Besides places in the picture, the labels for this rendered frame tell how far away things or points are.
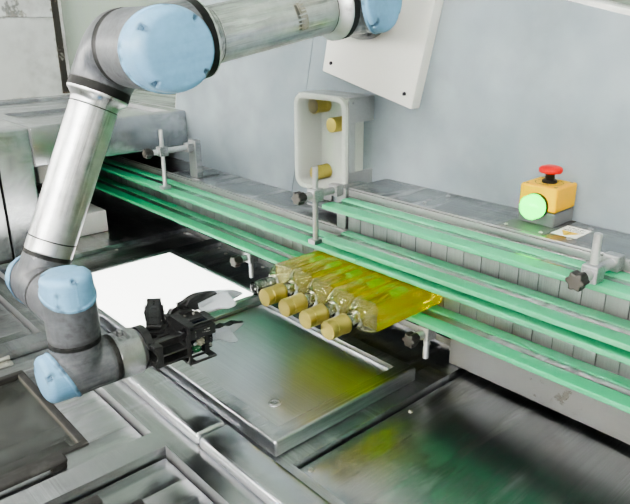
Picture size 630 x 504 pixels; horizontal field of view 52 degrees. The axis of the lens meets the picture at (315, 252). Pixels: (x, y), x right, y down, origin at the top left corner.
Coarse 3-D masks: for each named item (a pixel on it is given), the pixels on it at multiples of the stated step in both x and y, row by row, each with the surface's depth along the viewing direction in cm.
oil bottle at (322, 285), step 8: (352, 264) 130; (336, 272) 126; (344, 272) 126; (352, 272) 126; (360, 272) 126; (368, 272) 127; (312, 280) 123; (320, 280) 123; (328, 280) 123; (336, 280) 123; (344, 280) 123; (352, 280) 124; (312, 288) 121; (320, 288) 120; (328, 288) 120; (320, 296) 120
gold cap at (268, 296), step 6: (264, 288) 122; (270, 288) 122; (276, 288) 122; (282, 288) 123; (264, 294) 121; (270, 294) 120; (276, 294) 121; (282, 294) 122; (264, 300) 122; (270, 300) 120; (276, 300) 122
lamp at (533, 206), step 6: (522, 198) 111; (528, 198) 110; (534, 198) 109; (540, 198) 110; (522, 204) 111; (528, 204) 110; (534, 204) 109; (540, 204) 109; (546, 204) 110; (522, 210) 111; (528, 210) 110; (534, 210) 109; (540, 210) 109; (546, 210) 110; (528, 216) 111; (534, 216) 110; (540, 216) 110
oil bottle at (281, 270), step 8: (304, 256) 136; (312, 256) 136; (320, 256) 136; (328, 256) 136; (280, 264) 132; (288, 264) 131; (296, 264) 131; (304, 264) 131; (272, 272) 130; (280, 272) 129; (288, 272) 129; (280, 280) 129
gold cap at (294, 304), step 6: (300, 294) 119; (282, 300) 117; (288, 300) 117; (294, 300) 117; (300, 300) 118; (306, 300) 119; (282, 306) 118; (288, 306) 116; (294, 306) 117; (300, 306) 118; (306, 306) 119; (282, 312) 118; (288, 312) 117; (294, 312) 117
